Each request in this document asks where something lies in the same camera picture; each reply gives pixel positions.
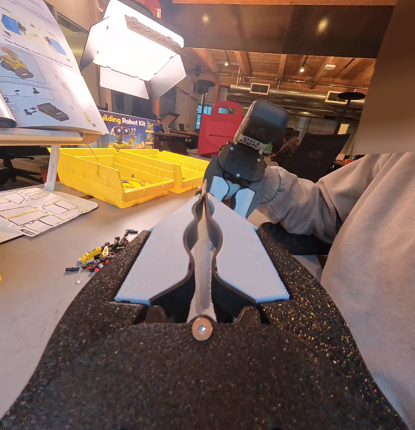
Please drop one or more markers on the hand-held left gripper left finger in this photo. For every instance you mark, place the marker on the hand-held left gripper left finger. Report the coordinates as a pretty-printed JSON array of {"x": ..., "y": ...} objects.
[{"x": 160, "y": 265}]

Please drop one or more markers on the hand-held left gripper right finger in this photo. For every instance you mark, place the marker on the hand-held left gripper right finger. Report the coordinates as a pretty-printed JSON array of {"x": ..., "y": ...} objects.
[{"x": 247, "y": 265}]

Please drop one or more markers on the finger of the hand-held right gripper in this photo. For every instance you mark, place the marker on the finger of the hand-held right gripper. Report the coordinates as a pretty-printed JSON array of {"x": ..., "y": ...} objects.
[
  {"x": 243, "y": 201},
  {"x": 219, "y": 188}
]

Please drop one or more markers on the clear plastic bag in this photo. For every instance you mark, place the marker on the clear plastic bag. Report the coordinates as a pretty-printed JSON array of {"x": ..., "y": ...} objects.
[{"x": 204, "y": 268}]

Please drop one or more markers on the pile of small building pegs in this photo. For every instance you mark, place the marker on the pile of small building pegs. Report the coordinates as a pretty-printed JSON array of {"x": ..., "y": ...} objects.
[{"x": 100, "y": 258}]

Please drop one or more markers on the person's right forearm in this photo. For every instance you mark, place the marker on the person's right forearm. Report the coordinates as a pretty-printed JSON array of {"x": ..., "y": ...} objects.
[{"x": 311, "y": 201}]

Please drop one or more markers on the grey desk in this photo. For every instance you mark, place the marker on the grey desk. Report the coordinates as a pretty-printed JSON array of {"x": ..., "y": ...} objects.
[{"x": 36, "y": 302}]

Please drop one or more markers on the red carrier box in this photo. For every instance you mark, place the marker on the red carrier box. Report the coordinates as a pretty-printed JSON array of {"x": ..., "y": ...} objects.
[{"x": 217, "y": 134}]

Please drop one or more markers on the black office chair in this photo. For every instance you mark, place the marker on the black office chair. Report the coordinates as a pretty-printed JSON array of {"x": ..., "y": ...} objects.
[
  {"x": 321, "y": 158},
  {"x": 12, "y": 168}
]

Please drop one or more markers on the heap of yellow bricks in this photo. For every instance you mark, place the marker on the heap of yellow bricks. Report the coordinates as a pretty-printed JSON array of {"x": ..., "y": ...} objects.
[{"x": 135, "y": 183}]

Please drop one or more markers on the robot kit box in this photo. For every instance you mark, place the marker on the robot kit box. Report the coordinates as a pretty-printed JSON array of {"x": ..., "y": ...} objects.
[{"x": 127, "y": 129}]

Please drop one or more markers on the person's hoodie torso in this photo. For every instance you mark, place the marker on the person's hoodie torso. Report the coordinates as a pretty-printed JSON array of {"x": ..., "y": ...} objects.
[{"x": 378, "y": 268}]

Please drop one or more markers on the sticker sheet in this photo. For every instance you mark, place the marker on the sticker sheet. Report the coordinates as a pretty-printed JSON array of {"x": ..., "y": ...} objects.
[{"x": 33, "y": 211}]

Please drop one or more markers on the studio light panel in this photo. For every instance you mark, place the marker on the studio light panel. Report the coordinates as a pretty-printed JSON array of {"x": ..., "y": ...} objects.
[{"x": 133, "y": 50}]

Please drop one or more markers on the beige book stand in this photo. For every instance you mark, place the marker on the beige book stand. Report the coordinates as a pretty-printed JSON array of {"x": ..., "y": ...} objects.
[{"x": 33, "y": 136}]

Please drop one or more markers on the open instruction booklet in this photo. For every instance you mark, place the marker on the open instruction booklet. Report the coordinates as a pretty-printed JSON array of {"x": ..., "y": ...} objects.
[{"x": 43, "y": 67}]

